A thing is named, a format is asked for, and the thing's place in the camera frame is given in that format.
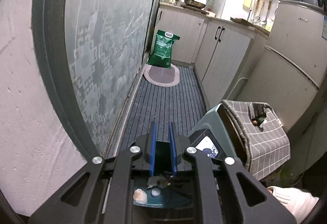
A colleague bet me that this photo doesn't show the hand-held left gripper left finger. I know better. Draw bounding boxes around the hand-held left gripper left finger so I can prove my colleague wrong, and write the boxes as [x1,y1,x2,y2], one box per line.
[28,121,157,224]

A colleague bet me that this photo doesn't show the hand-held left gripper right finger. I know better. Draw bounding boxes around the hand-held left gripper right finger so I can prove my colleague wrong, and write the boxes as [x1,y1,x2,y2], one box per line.
[169,122,297,224]

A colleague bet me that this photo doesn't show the white paper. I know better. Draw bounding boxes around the white paper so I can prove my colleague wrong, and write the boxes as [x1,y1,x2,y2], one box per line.
[148,175,162,187]

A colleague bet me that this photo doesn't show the blue and white tissue packet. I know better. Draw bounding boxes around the blue and white tissue packet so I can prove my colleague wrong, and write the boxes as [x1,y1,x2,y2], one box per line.
[196,136,219,158]

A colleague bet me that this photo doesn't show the teal plastic waste bin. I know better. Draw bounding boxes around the teal plastic waste bin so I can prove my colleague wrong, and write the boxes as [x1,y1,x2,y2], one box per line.
[131,103,247,208]

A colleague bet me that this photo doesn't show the black printed packet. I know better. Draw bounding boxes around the black printed packet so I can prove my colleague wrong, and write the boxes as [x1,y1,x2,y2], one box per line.
[249,102,273,119]

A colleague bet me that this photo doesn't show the person's right forearm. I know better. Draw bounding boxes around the person's right forearm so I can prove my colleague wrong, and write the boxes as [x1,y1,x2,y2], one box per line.
[266,186,320,223]

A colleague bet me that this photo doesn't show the striped dark floor mat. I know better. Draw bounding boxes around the striped dark floor mat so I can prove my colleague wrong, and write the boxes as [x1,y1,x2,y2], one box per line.
[106,66,208,158]

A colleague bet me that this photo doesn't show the grey oval floor mat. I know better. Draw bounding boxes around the grey oval floor mat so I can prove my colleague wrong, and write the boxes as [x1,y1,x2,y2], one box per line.
[143,64,180,87]

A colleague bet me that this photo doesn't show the grey checked tablecloth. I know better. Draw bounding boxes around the grey checked tablecloth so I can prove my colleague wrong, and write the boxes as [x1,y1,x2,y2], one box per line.
[222,100,291,181]

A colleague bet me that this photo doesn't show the green rice bag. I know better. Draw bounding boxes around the green rice bag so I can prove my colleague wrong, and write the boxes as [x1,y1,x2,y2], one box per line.
[148,29,180,69]

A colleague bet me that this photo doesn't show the white kitchen cabinets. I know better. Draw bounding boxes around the white kitchen cabinets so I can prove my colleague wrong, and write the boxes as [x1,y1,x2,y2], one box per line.
[153,3,270,86]

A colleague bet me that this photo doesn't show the frosted patterned sliding glass door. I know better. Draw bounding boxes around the frosted patterned sliding glass door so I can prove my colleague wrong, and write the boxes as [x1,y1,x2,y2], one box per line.
[32,0,171,160]

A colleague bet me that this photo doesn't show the white refrigerator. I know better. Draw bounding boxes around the white refrigerator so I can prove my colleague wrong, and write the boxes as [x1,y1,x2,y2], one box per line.
[236,0,327,143]

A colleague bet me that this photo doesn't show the wooden cutting board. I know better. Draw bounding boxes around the wooden cutting board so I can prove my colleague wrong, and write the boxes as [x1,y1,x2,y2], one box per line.
[230,17,254,25]

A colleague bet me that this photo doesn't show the metal frying pan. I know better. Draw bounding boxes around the metal frying pan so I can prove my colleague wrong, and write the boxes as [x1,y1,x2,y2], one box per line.
[184,0,207,9]

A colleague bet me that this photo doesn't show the hanging kitchen utensils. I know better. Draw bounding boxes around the hanging kitchen utensils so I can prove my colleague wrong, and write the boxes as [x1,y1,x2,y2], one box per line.
[250,0,272,26]

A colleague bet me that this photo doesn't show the white power cable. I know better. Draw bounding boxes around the white power cable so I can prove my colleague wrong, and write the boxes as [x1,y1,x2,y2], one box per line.
[228,76,249,98]

